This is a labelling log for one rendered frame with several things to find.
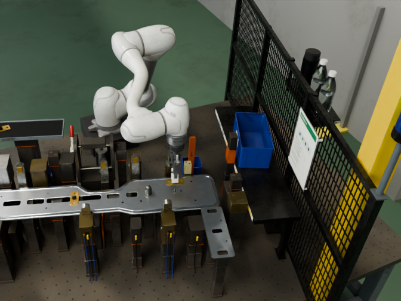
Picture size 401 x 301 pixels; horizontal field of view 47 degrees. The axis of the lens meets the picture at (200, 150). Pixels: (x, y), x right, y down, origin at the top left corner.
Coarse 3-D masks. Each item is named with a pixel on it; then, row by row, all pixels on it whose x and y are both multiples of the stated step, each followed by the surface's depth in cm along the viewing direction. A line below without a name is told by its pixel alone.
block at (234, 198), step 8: (232, 192) 215; (240, 192) 216; (232, 200) 211; (240, 200) 212; (232, 208) 211; (240, 208) 212; (232, 216) 215; (240, 216) 216; (232, 224) 219; (240, 224) 220; (232, 232) 223; (240, 232) 224; (232, 240) 227
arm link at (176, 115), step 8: (168, 104) 188; (176, 104) 187; (184, 104) 188; (160, 112) 189; (168, 112) 188; (176, 112) 187; (184, 112) 189; (168, 120) 188; (176, 120) 188; (184, 120) 190; (168, 128) 189; (176, 128) 191; (184, 128) 193; (176, 136) 195
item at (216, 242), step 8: (208, 208) 215; (216, 208) 215; (208, 216) 211; (216, 216) 211; (208, 224) 207; (216, 224) 208; (224, 224) 208; (208, 232) 204; (224, 232) 204; (208, 240) 200; (216, 240) 200; (224, 240) 201; (216, 248) 197; (224, 248) 197; (232, 248) 198; (216, 256) 194; (224, 256) 194; (232, 256) 194
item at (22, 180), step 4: (16, 164) 214; (20, 164) 213; (16, 168) 214; (20, 168) 214; (24, 168) 216; (16, 172) 215; (20, 172) 214; (24, 172) 216; (20, 176) 216; (24, 176) 217; (20, 180) 217; (24, 180) 218; (20, 184) 218; (24, 184) 218
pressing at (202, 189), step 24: (0, 192) 214; (24, 192) 215; (48, 192) 216; (96, 192) 218; (120, 192) 219; (144, 192) 220; (168, 192) 221; (192, 192) 222; (216, 192) 224; (0, 216) 203; (24, 216) 204; (48, 216) 205
